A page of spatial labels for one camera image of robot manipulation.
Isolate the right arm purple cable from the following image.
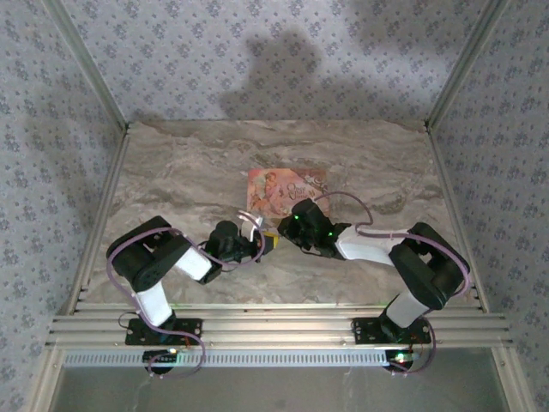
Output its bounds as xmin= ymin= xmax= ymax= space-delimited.
xmin=311 ymin=191 xmax=473 ymax=379

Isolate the right controller board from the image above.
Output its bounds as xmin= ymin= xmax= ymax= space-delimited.
xmin=384 ymin=349 xmax=420 ymax=371

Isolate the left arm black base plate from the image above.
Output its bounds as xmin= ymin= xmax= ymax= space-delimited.
xmin=124 ymin=317 xmax=202 ymax=347

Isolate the perforated grey cable duct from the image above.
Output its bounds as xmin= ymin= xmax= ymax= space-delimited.
xmin=62 ymin=348 xmax=413 ymax=369

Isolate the pink snack packet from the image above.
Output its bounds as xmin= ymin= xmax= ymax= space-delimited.
xmin=246 ymin=167 xmax=335 ymax=225

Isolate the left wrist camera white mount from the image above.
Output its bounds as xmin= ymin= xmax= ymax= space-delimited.
xmin=237 ymin=209 xmax=266 ymax=244

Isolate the left controller board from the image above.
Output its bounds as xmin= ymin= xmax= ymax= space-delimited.
xmin=143 ymin=349 xmax=181 ymax=364

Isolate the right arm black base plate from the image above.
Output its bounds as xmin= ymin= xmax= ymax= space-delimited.
xmin=351 ymin=316 xmax=432 ymax=344

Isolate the controller board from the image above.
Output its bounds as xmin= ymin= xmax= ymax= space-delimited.
xmin=143 ymin=349 xmax=181 ymax=364
xmin=384 ymin=349 xmax=420 ymax=371

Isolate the aluminium side rail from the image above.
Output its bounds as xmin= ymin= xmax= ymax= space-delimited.
xmin=423 ymin=124 xmax=491 ymax=312
xmin=59 ymin=124 xmax=132 ymax=314

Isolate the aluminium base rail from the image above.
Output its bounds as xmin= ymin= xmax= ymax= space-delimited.
xmin=45 ymin=302 xmax=514 ymax=349

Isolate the aluminium upright post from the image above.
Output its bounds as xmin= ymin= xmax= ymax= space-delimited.
xmin=42 ymin=0 xmax=130 ymax=130
xmin=423 ymin=0 xmax=511 ymax=132

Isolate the aluminium frame leg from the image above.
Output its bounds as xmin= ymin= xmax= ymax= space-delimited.
xmin=27 ymin=347 xmax=65 ymax=412
xmin=491 ymin=345 xmax=540 ymax=412

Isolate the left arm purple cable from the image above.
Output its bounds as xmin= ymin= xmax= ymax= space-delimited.
xmin=106 ymin=209 xmax=265 ymax=381

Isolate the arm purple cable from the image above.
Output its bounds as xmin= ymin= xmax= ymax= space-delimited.
xmin=311 ymin=191 xmax=473 ymax=379
xmin=106 ymin=209 xmax=265 ymax=381

